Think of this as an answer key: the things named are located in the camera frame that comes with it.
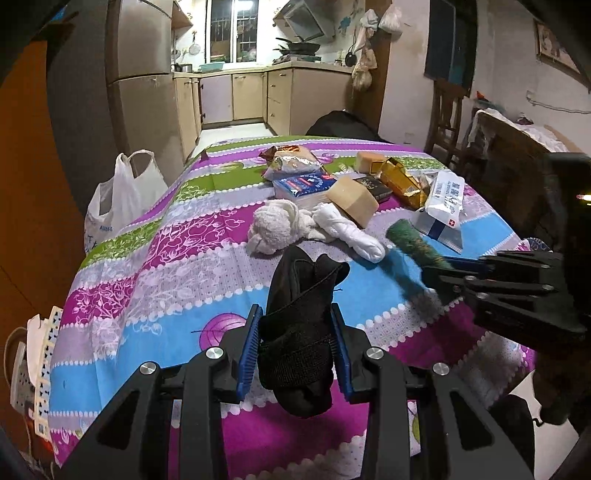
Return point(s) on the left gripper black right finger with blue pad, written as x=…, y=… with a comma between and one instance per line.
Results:
x=422, y=423

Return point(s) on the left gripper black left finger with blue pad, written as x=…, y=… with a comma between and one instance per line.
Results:
x=130, y=437

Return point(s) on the white blue tissue pack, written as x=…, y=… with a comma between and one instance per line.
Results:
x=439, y=218

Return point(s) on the green scouring pad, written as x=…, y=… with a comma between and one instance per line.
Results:
x=409, y=240

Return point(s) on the black cloth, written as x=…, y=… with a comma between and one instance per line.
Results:
x=296, y=332

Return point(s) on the blue tissue packet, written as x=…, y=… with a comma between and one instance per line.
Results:
x=304, y=189

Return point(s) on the white terry towel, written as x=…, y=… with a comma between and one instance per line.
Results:
x=278, y=224

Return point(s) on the beige kitchen cabinets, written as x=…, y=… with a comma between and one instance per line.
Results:
x=288, y=97

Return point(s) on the kitchen window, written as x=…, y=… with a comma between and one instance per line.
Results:
x=231, y=31

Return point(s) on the dark wooden table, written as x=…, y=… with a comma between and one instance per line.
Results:
x=520, y=177

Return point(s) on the colourful striped tablecloth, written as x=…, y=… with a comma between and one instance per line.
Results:
x=169, y=284

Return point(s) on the gold foil wrapper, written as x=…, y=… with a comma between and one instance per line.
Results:
x=408, y=189

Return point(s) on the wooden chair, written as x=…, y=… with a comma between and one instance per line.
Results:
x=446, y=116

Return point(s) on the black small box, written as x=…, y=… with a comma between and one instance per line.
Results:
x=380, y=191

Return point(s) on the tan cardboard box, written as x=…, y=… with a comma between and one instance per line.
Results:
x=354, y=199

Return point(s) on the yellow sponge block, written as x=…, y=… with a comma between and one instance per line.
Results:
x=369, y=163

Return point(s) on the white twisted plastic bag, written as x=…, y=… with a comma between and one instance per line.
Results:
x=340, y=227

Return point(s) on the black chair back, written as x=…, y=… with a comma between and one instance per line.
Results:
x=342, y=124

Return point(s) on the bread snack bag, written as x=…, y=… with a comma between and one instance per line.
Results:
x=289, y=160

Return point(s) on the black wok pan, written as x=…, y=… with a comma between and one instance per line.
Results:
x=288, y=47

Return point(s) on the range hood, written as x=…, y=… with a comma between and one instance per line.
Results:
x=308, y=19

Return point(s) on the steel refrigerator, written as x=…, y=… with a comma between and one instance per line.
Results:
x=140, y=84

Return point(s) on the framed wall picture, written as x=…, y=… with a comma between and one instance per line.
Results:
x=549, y=51

